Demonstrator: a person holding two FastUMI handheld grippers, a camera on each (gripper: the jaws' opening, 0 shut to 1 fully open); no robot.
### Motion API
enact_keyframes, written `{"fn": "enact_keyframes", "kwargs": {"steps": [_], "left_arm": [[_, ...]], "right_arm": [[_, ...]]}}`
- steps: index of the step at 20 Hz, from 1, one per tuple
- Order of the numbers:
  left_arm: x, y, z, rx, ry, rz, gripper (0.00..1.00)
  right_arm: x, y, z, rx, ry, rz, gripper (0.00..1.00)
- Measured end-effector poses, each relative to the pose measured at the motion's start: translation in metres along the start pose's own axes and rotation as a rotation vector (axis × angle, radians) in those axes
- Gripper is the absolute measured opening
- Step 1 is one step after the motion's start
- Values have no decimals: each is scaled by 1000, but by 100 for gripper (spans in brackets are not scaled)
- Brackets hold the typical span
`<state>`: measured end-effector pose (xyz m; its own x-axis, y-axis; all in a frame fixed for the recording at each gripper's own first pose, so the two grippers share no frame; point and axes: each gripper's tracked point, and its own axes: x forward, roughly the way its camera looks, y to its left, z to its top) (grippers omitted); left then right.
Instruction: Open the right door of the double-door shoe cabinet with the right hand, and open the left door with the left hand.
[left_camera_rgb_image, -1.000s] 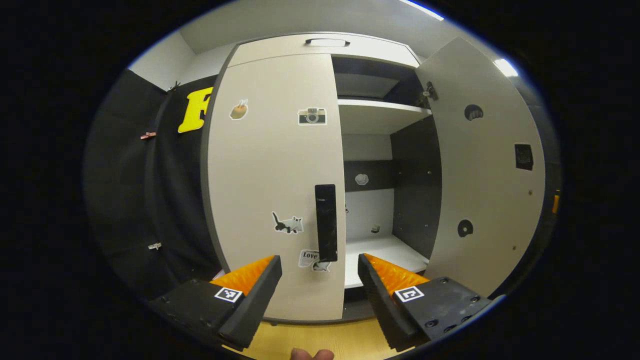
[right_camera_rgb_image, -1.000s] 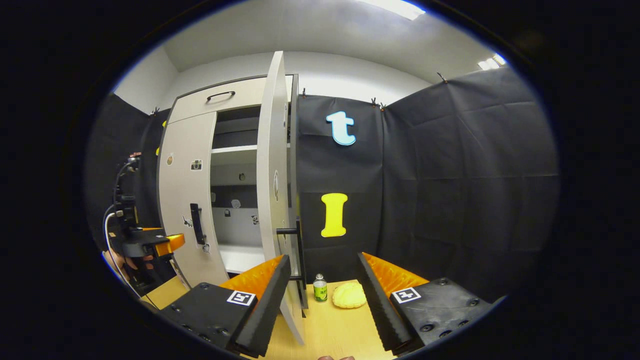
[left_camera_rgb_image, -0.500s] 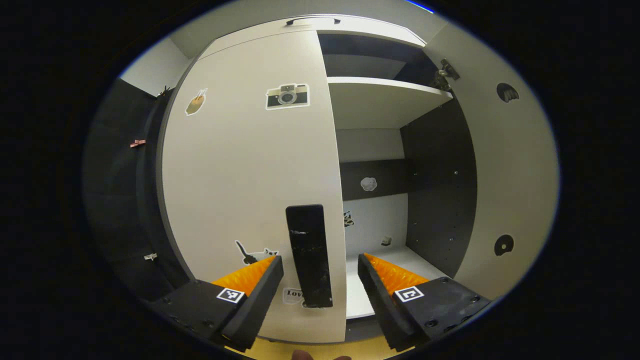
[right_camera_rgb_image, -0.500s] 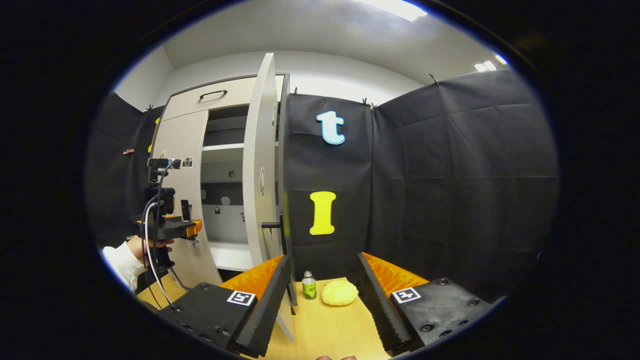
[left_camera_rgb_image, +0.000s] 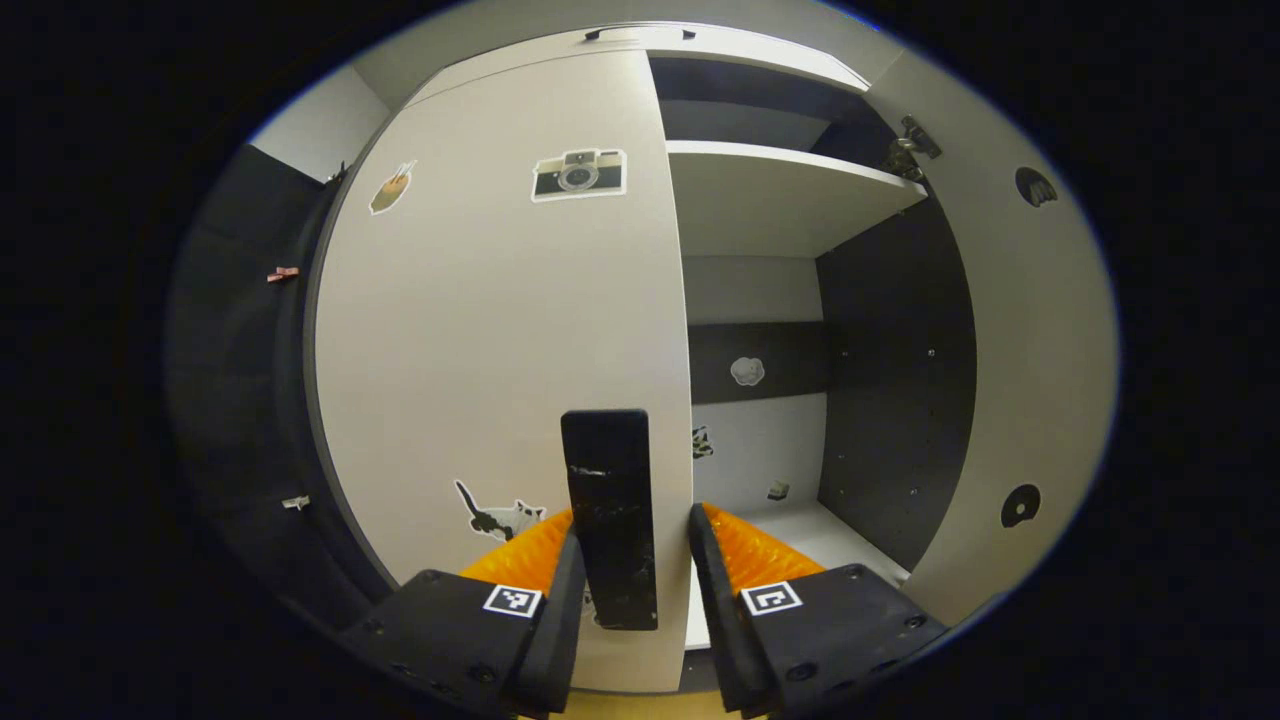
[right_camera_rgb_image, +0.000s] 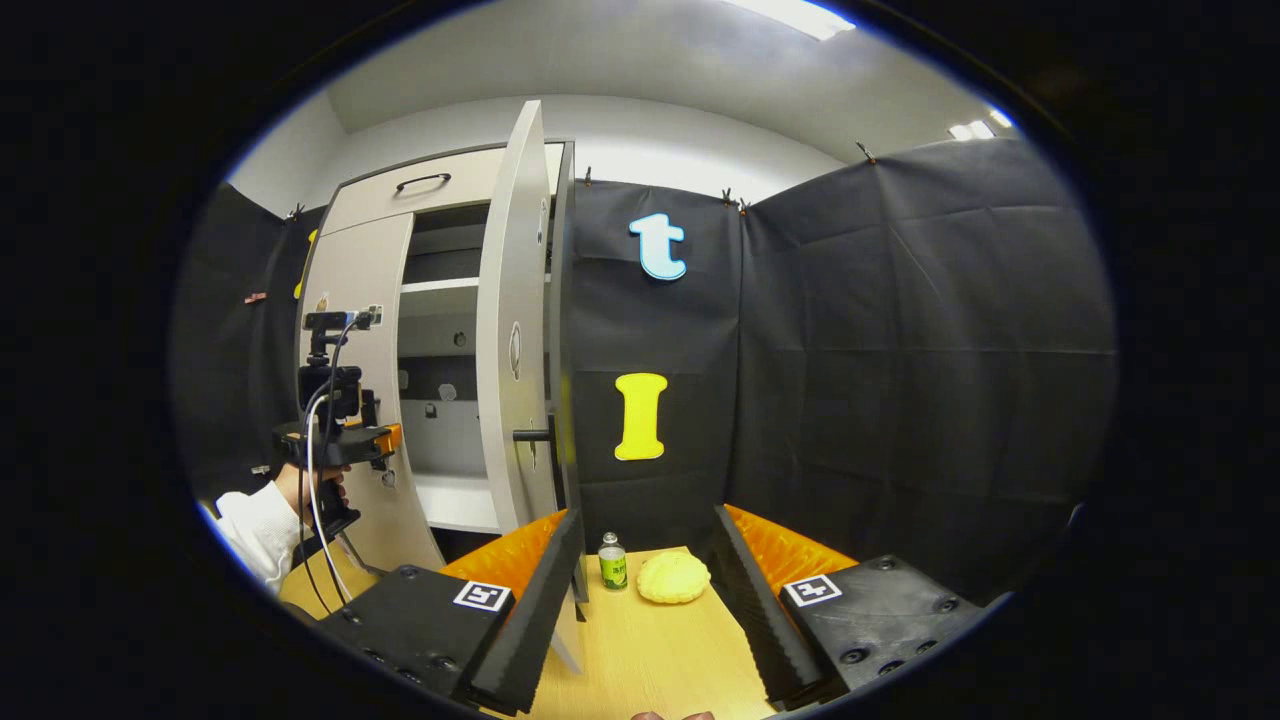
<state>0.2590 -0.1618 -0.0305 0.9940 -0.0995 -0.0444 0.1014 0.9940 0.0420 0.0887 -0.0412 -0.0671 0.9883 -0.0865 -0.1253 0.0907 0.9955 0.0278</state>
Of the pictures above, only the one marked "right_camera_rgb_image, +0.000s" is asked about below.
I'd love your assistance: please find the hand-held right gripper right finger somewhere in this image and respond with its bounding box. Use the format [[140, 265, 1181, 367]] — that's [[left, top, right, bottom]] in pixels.
[[713, 503, 1013, 711]]

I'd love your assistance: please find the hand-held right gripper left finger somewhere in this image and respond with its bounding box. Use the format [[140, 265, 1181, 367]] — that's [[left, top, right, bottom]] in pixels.
[[315, 508, 589, 717]]

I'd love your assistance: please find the beige door with headphone sticker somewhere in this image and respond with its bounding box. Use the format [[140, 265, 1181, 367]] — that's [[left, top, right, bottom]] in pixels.
[[475, 100, 589, 676]]

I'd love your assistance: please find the beige double-door shoe cabinet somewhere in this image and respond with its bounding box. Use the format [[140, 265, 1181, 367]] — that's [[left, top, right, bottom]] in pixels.
[[295, 100, 591, 676]]

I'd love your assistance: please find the beige cabinet drawer front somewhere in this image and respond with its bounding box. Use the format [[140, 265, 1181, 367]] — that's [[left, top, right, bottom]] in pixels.
[[320, 143, 566, 236]]

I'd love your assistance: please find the black backdrop cloth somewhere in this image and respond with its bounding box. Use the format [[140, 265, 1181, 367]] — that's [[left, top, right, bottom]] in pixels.
[[170, 137, 1118, 606]]

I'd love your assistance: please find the small ceiling light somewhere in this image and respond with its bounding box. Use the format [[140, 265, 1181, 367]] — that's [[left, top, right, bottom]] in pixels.
[[948, 108, 1013, 141]]

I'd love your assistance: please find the long ceiling light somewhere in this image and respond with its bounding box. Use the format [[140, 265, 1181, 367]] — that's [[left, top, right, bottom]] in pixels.
[[720, 0, 856, 41]]

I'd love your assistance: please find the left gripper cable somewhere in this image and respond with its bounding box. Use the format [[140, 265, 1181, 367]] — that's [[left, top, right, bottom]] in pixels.
[[297, 315, 363, 611]]

